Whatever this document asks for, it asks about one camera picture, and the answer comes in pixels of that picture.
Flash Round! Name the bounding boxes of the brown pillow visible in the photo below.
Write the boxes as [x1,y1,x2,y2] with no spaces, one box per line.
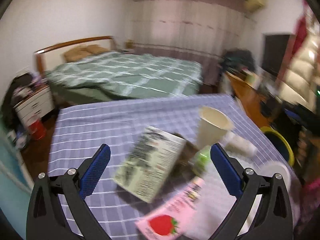
[63,46,93,62]
[86,44,110,55]

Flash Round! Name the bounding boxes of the yellow rimmed trash bin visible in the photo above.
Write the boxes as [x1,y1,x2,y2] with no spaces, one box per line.
[260,126,295,167]

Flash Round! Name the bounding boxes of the glass wardrobe sliding door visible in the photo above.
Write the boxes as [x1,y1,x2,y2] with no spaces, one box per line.
[1,124,32,239]

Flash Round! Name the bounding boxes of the pink white curtain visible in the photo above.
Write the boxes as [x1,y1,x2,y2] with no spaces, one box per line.
[130,0,246,85]

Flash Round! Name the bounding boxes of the pink strawberry package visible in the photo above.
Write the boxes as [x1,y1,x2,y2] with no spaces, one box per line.
[135,177,204,239]

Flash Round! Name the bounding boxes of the red bucket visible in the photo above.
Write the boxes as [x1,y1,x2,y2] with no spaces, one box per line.
[28,119,46,140]

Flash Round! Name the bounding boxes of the white plastic bottle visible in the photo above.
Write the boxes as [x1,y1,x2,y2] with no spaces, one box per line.
[222,132,258,159]

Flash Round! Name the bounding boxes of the wall air conditioner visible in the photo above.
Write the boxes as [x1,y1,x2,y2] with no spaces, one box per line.
[245,0,265,13]

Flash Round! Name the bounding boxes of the blue checkered tablecloth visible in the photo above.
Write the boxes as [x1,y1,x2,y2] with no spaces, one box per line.
[47,94,284,239]

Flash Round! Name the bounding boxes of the dark clothes on nightstand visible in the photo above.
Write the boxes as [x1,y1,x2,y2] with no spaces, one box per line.
[1,73,49,131]

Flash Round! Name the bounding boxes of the pile of dark clothes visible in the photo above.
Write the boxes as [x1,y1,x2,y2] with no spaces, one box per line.
[219,48,256,74]

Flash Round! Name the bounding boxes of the cream puffer jacket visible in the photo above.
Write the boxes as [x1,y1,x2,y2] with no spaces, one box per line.
[279,12,319,111]

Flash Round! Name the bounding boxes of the green plaid bed duvet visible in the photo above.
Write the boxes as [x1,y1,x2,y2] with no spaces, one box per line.
[45,51,202,99]

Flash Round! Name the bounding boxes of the black television screen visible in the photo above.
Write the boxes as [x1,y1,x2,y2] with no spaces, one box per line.
[261,33,293,77]

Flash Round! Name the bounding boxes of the wooden bed headboard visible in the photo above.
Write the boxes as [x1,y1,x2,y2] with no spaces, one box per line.
[34,36,118,76]

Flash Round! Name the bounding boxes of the pink patterned cloth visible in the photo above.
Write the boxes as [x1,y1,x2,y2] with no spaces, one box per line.
[298,178,320,230]

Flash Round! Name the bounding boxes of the small box on far nightstand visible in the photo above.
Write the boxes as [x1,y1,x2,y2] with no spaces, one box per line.
[125,40,134,49]

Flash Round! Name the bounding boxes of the white paper cup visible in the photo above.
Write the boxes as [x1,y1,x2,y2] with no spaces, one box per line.
[196,106,234,150]

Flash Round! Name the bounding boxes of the red garment hanging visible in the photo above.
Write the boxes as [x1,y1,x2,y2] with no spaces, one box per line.
[291,0,308,57]

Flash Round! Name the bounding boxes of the white bedside drawer cabinet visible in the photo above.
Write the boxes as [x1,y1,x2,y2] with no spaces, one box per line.
[14,85,55,128]

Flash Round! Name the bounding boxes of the long wooden dresser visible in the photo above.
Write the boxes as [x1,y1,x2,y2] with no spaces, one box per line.
[226,72,273,128]

